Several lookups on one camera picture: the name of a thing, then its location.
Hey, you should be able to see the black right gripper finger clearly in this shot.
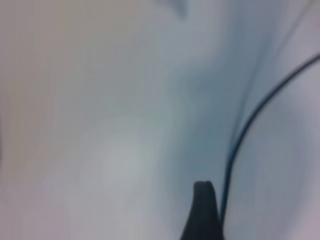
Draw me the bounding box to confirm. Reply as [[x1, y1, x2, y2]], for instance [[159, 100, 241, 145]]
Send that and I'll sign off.
[[179, 180, 225, 240]]

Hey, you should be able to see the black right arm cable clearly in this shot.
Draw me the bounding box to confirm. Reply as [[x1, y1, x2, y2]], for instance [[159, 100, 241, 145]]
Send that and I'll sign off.
[[219, 52, 320, 227]]

